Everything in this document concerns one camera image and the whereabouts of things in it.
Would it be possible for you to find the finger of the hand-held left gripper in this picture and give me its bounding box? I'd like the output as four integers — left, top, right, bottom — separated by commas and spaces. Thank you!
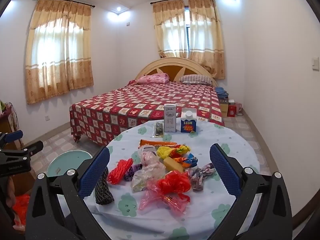
15, 141, 44, 157
0, 130, 24, 145

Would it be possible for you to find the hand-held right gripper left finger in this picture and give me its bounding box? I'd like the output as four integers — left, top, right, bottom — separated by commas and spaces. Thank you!
25, 146, 117, 240

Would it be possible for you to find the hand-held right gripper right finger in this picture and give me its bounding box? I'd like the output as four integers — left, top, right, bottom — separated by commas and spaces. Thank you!
209, 144, 293, 240

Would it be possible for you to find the black white patterned bag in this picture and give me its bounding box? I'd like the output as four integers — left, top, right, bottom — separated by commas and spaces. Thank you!
94, 166, 115, 205

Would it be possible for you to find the grey purple patterned bag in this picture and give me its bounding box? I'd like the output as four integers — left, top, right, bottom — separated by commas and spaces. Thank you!
185, 162, 217, 192

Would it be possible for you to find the teal round waste bin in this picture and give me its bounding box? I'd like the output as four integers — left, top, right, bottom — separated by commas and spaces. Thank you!
46, 149, 94, 188

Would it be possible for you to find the purple wrapper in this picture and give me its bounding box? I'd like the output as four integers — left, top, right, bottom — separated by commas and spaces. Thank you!
124, 164, 143, 182

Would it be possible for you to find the orange blue wrapper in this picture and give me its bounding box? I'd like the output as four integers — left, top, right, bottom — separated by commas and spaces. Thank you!
174, 153, 198, 168

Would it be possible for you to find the clear bag yellow blue print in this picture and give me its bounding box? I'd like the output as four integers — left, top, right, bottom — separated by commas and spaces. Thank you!
130, 165, 167, 193

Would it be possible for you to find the yellow block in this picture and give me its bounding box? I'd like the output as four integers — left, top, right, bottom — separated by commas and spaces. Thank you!
164, 157, 184, 173

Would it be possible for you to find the clear plastic bag red print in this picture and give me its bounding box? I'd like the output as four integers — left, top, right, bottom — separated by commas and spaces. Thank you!
138, 144, 160, 167

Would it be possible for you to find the yellow red plastic bag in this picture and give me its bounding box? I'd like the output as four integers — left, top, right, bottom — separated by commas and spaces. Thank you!
157, 144, 191, 160

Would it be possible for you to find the pink plastic bag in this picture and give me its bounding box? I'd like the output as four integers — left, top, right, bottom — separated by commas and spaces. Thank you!
139, 182, 190, 214

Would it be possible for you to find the long orange wrapper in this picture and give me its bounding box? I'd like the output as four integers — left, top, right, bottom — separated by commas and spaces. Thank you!
139, 139, 178, 148

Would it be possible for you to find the person's left hand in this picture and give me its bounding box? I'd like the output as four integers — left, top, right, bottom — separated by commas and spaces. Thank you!
6, 178, 17, 207

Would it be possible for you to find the wooden cabinet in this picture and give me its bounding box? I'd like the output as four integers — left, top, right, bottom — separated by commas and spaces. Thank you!
0, 102, 35, 195

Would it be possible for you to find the red plastic bag on floor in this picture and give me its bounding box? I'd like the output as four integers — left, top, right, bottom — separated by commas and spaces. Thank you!
12, 194, 32, 228

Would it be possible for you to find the blue white drink carton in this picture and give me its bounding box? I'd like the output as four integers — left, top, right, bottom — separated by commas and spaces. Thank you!
180, 108, 197, 133

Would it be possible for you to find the cardboard box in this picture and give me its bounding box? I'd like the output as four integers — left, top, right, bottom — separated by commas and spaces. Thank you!
220, 97, 229, 117

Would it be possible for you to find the round table with green-print cloth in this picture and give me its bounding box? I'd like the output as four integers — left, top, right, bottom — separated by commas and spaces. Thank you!
84, 120, 260, 240

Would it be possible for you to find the grey white milk carton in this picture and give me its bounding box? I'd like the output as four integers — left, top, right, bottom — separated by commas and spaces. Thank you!
164, 103, 177, 133

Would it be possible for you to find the clear small snack packet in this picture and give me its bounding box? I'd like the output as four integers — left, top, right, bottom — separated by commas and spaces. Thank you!
153, 122, 164, 138

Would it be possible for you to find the bed with red patterned cover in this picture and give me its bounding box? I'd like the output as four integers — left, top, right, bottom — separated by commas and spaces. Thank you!
69, 81, 225, 147

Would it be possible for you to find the wide beige patterned curtain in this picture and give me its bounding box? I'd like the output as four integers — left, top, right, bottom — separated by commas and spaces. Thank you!
25, 0, 95, 105

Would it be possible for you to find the striped pillow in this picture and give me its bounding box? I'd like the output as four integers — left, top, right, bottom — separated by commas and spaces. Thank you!
179, 74, 213, 84

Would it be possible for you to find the pink pillow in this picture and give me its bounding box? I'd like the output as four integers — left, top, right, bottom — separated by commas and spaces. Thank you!
129, 73, 170, 85

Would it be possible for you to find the beige wooden headboard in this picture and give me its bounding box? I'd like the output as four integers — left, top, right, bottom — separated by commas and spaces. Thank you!
134, 57, 218, 87

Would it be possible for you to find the window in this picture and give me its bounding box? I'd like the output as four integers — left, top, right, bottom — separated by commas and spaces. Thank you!
184, 6, 191, 53

